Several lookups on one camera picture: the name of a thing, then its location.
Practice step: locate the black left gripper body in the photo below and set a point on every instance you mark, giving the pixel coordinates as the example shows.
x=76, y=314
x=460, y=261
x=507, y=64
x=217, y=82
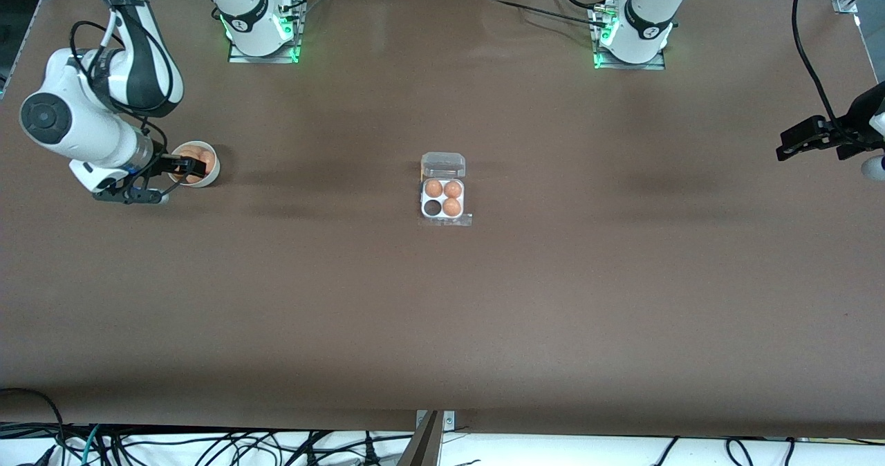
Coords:
x=845, y=136

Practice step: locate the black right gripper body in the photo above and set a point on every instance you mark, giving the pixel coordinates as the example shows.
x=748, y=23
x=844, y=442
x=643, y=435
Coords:
x=163, y=165

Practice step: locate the clear plastic egg box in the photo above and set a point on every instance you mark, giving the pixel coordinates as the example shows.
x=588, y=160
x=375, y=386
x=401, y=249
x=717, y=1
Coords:
x=442, y=165

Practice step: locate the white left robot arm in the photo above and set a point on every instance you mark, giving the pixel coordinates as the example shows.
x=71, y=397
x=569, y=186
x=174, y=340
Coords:
x=646, y=16

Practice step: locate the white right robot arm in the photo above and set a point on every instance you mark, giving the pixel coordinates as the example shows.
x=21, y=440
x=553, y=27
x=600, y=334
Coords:
x=76, y=127

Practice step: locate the white round bowl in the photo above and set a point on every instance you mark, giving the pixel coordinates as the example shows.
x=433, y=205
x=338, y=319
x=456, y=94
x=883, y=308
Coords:
x=211, y=178

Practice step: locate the large table cover mat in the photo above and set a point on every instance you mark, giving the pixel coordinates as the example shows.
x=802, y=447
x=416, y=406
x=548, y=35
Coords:
x=442, y=314

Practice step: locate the dark support beam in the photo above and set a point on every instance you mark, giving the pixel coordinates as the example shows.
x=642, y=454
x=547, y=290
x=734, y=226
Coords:
x=423, y=445

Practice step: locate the silver table edge bracket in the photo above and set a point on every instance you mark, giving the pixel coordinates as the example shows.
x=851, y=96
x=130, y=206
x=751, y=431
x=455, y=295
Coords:
x=449, y=421

